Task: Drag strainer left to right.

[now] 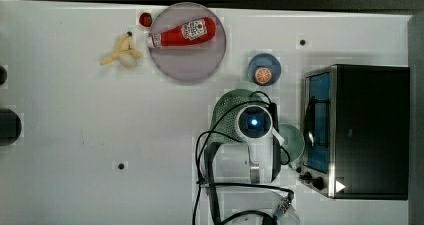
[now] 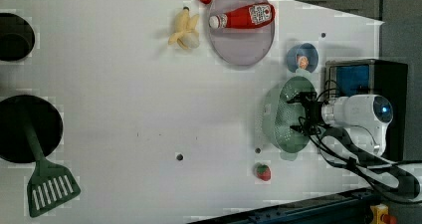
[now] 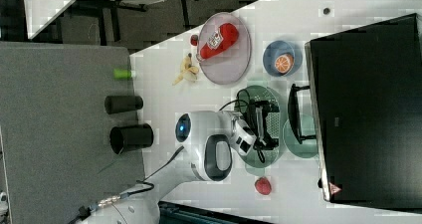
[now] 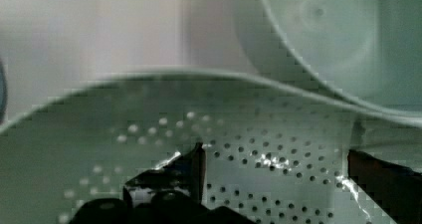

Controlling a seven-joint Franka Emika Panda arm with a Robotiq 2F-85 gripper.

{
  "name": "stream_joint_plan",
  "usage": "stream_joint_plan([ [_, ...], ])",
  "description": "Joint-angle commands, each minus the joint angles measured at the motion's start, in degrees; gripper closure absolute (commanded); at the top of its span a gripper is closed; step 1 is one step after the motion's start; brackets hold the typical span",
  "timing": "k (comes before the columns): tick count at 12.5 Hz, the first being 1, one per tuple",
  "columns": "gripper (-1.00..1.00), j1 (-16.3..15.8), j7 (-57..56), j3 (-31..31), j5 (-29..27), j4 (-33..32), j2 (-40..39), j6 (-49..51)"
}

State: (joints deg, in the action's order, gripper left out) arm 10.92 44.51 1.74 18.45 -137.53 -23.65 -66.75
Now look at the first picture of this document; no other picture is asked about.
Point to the toy orange slice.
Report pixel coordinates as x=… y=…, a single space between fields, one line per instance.
x=262 y=75

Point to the red toy strawberry top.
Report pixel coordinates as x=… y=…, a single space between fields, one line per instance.
x=145 y=19

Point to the red ketchup bottle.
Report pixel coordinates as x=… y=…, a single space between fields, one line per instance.
x=193 y=32

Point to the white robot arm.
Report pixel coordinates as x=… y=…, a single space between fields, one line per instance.
x=251 y=158

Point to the peeled toy banana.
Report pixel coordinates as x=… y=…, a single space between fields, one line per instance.
x=123 y=52

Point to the grey round plate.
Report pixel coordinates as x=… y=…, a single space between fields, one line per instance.
x=188 y=64

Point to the green plastic strainer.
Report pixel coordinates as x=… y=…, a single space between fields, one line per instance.
x=228 y=106

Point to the black toaster oven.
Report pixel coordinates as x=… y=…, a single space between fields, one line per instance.
x=356 y=127

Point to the green mug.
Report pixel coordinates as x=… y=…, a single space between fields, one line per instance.
x=293 y=146

